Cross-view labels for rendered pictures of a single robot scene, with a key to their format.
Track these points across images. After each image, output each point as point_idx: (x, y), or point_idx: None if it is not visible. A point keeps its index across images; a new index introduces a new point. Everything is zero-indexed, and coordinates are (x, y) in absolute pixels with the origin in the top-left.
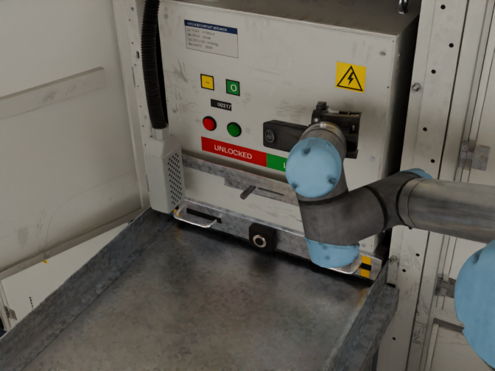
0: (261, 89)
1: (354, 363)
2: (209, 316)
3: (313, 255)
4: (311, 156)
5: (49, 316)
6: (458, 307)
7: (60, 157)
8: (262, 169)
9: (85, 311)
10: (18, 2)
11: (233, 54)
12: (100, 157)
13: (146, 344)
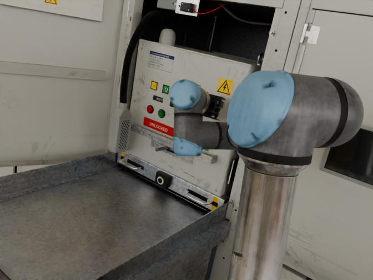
0: None
1: (191, 246)
2: (117, 206)
3: (175, 147)
4: (184, 83)
5: (29, 181)
6: (228, 115)
7: (68, 110)
8: (171, 138)
9: (50, 188)
10: (71, 21)
11: (169, 70)
12: (90, 120)
13: (75, 209)
